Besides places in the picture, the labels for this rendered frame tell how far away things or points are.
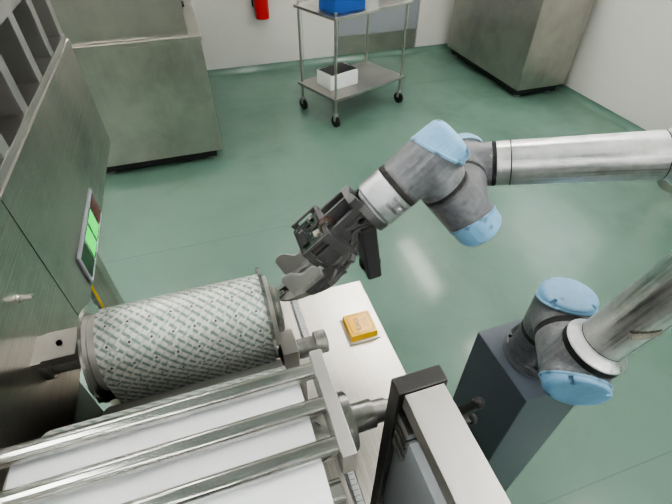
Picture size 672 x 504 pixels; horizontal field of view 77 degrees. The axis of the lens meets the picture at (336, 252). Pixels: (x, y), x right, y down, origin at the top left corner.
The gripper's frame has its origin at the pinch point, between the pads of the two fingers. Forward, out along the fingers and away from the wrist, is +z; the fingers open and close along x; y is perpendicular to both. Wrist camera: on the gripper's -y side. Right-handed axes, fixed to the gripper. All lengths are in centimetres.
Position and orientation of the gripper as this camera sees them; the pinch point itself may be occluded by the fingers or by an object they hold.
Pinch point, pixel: (288, 292)
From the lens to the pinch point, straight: 70.9
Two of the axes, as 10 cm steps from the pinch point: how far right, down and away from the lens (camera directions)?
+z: -7.3, 6.3, 2.7
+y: -6.1, -4.2, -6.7
